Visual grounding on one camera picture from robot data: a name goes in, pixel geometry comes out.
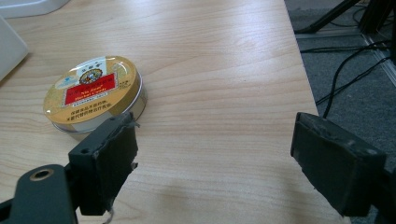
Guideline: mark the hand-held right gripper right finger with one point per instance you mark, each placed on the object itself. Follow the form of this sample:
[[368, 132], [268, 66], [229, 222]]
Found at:
[[337, 169]]

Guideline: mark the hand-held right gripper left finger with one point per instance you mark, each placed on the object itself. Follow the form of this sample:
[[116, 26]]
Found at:
[[104, 161]]

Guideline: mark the round gold tin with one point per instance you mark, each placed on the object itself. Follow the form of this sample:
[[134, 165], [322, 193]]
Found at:
[[93, 93]]

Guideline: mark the white box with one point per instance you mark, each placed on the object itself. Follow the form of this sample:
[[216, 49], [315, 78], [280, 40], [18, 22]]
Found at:
[[9, 49]]

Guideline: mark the black stand leg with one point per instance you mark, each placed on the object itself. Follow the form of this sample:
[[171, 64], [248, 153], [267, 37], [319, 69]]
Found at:
[[327, 17]]

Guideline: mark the white tray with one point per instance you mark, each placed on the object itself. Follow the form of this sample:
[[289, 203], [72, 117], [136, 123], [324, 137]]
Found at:
[[29, 6]]

